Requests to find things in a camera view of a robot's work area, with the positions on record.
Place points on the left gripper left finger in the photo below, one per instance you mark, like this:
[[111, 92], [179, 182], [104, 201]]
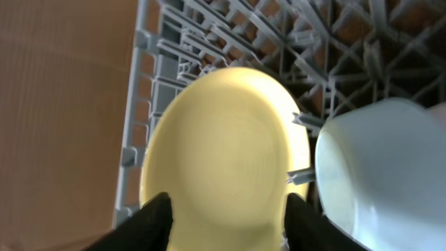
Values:
[[147, 230]]

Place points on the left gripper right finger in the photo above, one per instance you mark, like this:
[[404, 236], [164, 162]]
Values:
[[306, 230]]

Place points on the light blue bowl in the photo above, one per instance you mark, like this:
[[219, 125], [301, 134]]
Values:
[[380, 172]]

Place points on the yellow round plate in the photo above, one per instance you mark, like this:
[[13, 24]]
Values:
[[222, 151]]

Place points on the grey plastic dishwasher rack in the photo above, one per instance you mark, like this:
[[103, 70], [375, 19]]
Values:
[[334, 56]]

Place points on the brown cardboard panel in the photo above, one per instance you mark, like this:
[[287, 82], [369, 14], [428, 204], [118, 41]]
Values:
[[64, 81]]

